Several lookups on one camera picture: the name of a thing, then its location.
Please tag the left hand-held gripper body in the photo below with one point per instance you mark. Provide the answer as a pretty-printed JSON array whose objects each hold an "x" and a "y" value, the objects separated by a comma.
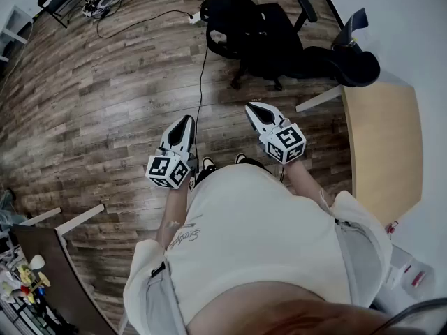
[{"x": 167, "y": 173}]

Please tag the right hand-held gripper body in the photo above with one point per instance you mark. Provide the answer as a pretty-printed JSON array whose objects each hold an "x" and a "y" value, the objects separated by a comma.
[{"x": 286, "y": 143}]

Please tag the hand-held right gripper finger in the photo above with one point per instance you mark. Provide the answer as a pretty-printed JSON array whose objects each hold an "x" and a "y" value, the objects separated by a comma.
[
  {"x": 272, "y": 112},
  {"x": 253, "y": 119}
]

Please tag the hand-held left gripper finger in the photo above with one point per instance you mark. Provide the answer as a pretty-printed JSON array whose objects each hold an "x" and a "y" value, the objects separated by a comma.
[
  {"x": 166, "y": 140},
  {"x": 190, "y": 138}
]

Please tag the black office chair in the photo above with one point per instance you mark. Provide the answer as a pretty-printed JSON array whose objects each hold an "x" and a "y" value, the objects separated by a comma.
[{"x": 279, "y": 47}]

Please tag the black backpack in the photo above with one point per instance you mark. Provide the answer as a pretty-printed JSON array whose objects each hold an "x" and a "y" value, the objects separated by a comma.
[{"x": 230, "y": 23}]

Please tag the person's right forearm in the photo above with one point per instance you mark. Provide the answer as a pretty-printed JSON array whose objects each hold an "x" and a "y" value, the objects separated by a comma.
[{"x": 307, "y": 183}]

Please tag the person's left forearm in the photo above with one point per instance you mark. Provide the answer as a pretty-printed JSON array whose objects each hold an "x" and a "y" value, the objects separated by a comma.
[{"x": 171, "y": 215}]

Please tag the grey chair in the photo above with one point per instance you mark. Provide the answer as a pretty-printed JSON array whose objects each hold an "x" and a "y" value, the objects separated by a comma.
[{"x": 352, "y": 30}]

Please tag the person's left shoe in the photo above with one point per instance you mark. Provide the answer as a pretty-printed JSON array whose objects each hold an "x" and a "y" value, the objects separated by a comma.
[{"x": 209, "y": 164}]

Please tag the person's shoe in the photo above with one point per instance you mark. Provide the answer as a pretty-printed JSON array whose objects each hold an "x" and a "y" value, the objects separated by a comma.
[
  {"x": 209, "y": 164},
  {"x": 241, "y": 158}
]

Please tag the person's right shoe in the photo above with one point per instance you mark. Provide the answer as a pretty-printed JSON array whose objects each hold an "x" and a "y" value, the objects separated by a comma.
[{"x": 241, "y": 158}]

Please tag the light wooden desk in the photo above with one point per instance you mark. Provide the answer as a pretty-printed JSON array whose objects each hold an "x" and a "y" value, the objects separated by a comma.
[{"x": 384, "y": 145}]

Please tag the white power strip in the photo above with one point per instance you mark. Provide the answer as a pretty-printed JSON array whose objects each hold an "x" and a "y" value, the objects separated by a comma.
[{"x": 195, "y": 17}]

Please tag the grey black sneaker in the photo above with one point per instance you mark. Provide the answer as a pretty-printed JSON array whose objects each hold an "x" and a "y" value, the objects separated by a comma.
[{"x": 99, "y": 5}]

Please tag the dark brown table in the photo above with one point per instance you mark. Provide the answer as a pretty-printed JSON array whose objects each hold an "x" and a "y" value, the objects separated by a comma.
[{"x": 52, "y": 274}]

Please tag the person's chin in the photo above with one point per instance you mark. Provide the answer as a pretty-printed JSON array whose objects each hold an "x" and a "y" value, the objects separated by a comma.
[{"x": 297, "y": 312}]

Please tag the yellow flower bouquet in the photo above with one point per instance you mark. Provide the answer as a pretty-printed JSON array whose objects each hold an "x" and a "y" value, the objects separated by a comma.
[{"x": 29, "y": 281}]

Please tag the white box red label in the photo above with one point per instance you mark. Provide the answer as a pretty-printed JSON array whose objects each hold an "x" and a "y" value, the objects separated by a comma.
[{"x": 412, "y": 274}]

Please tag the white shelf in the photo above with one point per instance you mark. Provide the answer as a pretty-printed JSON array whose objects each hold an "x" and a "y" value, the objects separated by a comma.
[{"x": 15, "y": 16}]

